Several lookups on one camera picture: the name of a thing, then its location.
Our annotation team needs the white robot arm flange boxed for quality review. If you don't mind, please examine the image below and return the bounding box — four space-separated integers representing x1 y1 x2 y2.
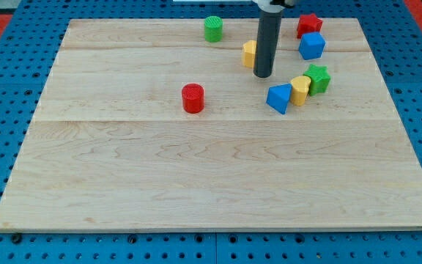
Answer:
252 0 299 13

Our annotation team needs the blue triangle block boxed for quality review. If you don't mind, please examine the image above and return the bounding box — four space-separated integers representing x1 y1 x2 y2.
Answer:
266 84 292 114

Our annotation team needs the yellow heart block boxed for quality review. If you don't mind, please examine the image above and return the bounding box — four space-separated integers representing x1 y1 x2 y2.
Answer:
290 76 311 106

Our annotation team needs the green star block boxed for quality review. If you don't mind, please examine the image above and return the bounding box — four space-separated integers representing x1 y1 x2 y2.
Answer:
303 64 331 96

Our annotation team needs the red star block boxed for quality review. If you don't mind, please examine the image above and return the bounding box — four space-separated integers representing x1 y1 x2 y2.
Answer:
297 13 323 39

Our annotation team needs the red cylinder block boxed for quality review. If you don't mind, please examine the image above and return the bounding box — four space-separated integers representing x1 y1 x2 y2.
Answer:
182 83 204 114

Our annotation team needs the yellow hexagon block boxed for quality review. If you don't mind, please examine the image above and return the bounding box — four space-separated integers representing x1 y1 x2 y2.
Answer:
241 40 257 68

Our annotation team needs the light wooden board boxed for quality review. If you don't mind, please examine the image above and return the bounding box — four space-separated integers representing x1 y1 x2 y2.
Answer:
0 18 422 233

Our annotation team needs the green cylinder block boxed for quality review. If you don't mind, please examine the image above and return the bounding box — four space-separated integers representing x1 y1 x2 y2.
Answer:
204 15 223 43

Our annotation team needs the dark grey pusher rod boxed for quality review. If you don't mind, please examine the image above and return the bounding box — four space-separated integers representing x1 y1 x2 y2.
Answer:
253 10 283 78

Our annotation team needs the blue cube block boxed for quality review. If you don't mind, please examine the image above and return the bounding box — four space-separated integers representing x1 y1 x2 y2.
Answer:
298 32 325 60

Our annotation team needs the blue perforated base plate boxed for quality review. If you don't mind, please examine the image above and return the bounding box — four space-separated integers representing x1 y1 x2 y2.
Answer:
0 0 422 263

